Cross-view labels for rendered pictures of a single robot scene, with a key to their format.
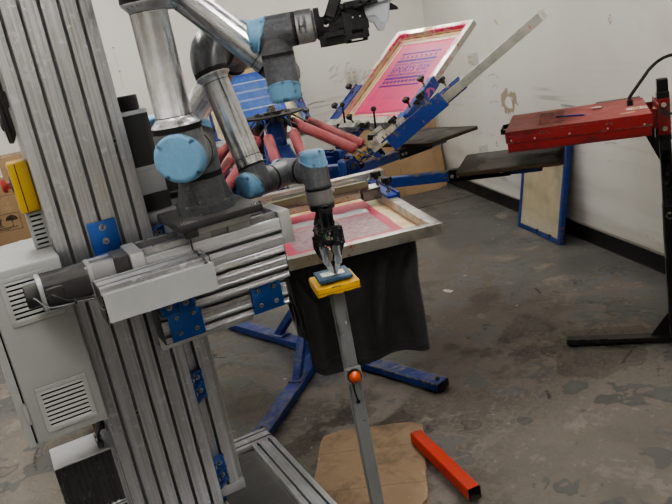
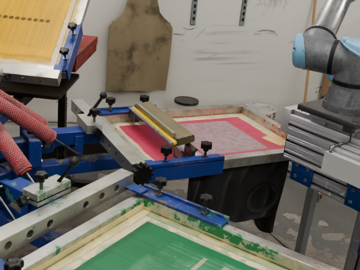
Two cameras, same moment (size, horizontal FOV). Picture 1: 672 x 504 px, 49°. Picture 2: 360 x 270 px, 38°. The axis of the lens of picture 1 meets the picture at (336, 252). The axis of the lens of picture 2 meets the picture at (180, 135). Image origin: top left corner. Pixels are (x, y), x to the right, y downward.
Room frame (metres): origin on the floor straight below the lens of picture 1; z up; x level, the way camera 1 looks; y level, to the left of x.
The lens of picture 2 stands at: (3.41, 1.92, 1.75)
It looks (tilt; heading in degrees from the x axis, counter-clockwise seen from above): 21 degrees down; 250
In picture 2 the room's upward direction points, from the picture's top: 6 degrees clockwise
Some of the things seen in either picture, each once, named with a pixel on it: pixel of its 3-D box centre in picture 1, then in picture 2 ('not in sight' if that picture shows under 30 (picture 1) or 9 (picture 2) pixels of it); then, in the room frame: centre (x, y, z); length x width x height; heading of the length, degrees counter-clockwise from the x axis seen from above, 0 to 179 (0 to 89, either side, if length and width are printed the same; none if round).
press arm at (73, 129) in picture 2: not in sight; (74, 135); (3.17, 0.10, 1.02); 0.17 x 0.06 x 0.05; 10
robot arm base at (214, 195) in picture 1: (203, 190); not in sight; (1.88, 0.31, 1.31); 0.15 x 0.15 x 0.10
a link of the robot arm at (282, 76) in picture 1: (282, 77); not in sight; (1.76, 0.05, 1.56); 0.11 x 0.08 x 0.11; 178
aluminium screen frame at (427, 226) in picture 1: (330, 223); (204, 134); (2.62, 0.00, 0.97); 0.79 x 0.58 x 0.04; 10
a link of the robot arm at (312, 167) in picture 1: (313, 169); not in sight; (2.02, 0.02, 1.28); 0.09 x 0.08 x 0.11; 44
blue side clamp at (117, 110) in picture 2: (383, 194); (126, 115); (2.90, -0.23, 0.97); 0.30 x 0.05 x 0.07; 10
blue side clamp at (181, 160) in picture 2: not in sight; (184, 166); (2.81, 0.31, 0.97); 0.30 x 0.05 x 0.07; 10
